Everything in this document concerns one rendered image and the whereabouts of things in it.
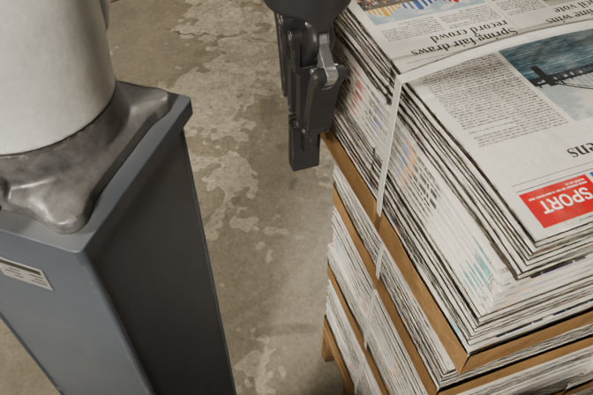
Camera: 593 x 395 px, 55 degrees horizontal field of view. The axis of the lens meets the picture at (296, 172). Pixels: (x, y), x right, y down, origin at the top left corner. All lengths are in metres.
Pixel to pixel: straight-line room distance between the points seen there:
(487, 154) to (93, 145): 0.32
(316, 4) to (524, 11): 0.27
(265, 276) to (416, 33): 1.15
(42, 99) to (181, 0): 2.33
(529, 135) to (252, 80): 1.82
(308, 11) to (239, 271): 1.26
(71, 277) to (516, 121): 0.42
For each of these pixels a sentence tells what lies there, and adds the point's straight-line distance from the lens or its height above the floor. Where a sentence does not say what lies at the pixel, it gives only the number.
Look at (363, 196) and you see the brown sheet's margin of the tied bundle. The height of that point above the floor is 0.86.
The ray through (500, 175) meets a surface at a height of 1.06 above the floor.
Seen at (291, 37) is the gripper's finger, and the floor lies 1.11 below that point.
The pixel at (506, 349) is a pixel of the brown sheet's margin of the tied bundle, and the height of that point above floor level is 0.86.
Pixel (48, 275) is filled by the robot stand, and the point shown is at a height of 0.92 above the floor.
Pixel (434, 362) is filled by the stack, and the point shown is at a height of 0.69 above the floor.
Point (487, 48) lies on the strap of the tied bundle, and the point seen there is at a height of 1.07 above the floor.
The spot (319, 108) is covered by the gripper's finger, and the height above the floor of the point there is 1.05.
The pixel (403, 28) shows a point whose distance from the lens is 0.59.
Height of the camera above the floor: 1.38
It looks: 47 degrees down
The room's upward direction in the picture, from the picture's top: straight up
